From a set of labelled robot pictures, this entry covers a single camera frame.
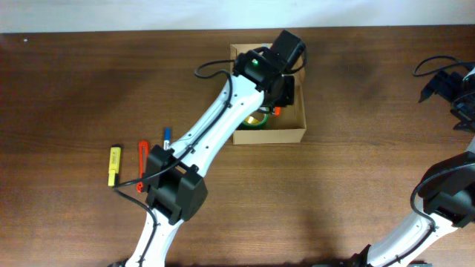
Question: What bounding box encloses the green tape roll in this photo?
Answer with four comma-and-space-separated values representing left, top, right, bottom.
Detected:
237, 109, 269, 130

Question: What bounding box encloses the brown cardboard box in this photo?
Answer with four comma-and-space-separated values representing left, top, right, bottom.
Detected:
229, 43, 308, 145

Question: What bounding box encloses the small yellow tape roll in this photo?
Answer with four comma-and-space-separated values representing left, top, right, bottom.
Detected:
243, 116, 261, 127

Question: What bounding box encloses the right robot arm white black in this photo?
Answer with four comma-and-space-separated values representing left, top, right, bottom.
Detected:
339, 67, 474, 267

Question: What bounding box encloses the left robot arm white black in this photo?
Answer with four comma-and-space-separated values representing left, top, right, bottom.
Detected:
112, 30, 307, 266

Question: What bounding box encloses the blue white marker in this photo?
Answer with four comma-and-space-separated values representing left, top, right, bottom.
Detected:
163, 128, 171, 150

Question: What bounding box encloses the orange utility knife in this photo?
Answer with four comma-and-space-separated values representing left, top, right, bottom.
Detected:
138, 140, 149, 178

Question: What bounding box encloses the yellow highlighter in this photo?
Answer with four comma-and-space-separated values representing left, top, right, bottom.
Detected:
108, 145, 122, 187

